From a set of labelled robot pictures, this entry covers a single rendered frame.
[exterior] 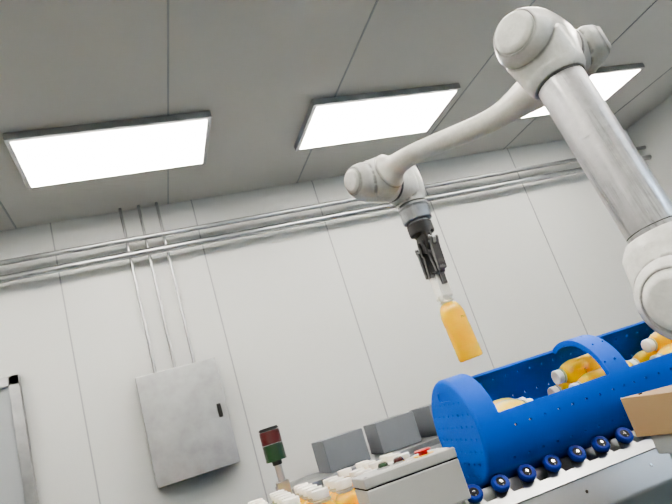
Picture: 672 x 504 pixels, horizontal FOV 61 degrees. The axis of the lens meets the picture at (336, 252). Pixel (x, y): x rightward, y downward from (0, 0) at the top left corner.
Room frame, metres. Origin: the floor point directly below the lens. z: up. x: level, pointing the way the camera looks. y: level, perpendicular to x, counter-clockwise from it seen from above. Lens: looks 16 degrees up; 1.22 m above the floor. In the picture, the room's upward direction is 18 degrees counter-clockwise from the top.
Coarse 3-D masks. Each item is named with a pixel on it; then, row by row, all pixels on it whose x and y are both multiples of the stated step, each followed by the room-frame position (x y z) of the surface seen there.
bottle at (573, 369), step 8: (568, 360) 1.71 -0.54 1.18; (576, 360) 1.69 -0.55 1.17; (584, 360) 1.69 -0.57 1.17; (592, 360) 1.70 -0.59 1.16; (560, 368) 1.69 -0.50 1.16; (568, 368) 1.68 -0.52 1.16; (576, 368) 1.68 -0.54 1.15; (584, 368) 1.68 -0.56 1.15; (592, 368) 1.69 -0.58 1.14; (568, 376) 1.68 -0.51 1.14; (576, 376) 1.68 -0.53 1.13
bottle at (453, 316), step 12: (444, 300) 1.61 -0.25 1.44; (444, 312) 1.60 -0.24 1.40; (456, 312) 1.59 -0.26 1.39; (444, 324) 1.62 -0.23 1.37; (456, 324) 1.59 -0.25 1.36; (468, 324) 1.60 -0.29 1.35; (456, 336) 1.60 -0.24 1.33; (468, 336) 1.59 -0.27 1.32; (456, 348) 1.61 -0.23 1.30; (468, 348) 1.59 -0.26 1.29; (480, 348) 1.61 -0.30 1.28
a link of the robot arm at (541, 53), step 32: (512, 32) 1.05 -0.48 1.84; (544, 32) 1.03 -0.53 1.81; (576, 32) 1.12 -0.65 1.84; (512, 64) 1.08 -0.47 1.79; (544, 64) 1.06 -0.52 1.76; (576, 64) 1.07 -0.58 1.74; (544, 96) 1.10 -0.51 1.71; (576, 96) 1.06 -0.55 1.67; (576, 128) 1.07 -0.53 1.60; (608, 128) 1.04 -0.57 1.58; (608, 160) 1.04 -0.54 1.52; (640, 160) 1.04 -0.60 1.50; (608, 192) 1.06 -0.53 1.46; (640, 192) 1.03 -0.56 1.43; (640, 224) 1.04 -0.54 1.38; (640, 256) 1.02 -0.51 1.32; (640, 288) 1.00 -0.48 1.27
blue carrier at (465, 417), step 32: (576, 352) 1.83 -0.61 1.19; (608, 352) 1.61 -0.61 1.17; (448, 384) 1.54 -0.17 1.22; (480, 384) 1.73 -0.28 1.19; (512, 384) 1.79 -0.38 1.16; (544, 384) 1.83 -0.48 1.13; (608, 384) 1.57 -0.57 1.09; (640, 384) 1.60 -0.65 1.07; (448, 416) 1.61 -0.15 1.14; (480, 416) 1.47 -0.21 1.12; (512, 416) 1.49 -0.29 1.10; (544, 416) 1.51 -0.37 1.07; (576, 416) 1.54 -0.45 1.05; (608, 416) 1.58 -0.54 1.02; (480, 448) 1.49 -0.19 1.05; (512, 448) 1.49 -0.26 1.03; (544, 448) 1.54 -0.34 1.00; (480, 480) 1.55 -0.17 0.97
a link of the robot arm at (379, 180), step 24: (504, 96) 1.34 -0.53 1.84; (528, 96) 1.29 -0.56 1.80; (480, 120) 1.37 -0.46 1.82; (504, 120) 1.36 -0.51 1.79; (432, 144) 1.39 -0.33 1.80; (456, 144) 1.40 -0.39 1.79; (360, 168) 1.43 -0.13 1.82; (384, 168) 1.44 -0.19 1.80; (408, 168) 1.44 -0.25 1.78; (360, 192) 1.45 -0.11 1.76; (384, 192) 1.48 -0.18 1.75
